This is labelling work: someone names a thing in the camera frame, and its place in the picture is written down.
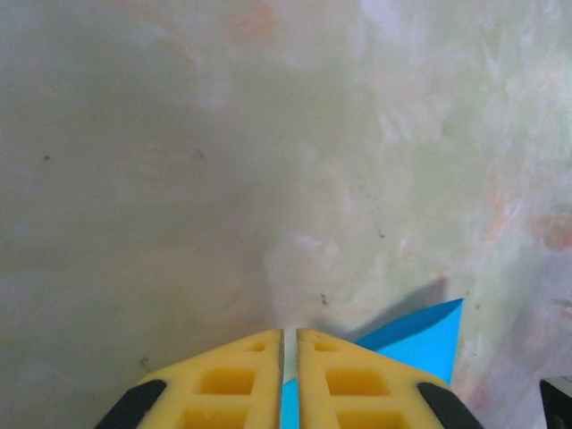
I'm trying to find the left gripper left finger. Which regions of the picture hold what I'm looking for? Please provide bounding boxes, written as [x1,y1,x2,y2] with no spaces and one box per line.
[96,328,286,429]

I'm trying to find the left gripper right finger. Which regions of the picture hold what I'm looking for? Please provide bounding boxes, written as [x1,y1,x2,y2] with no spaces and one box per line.
[296,328,484,429]

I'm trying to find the teal cloth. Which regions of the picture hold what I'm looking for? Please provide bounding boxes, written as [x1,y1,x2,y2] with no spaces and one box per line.
[280,298,465,429]

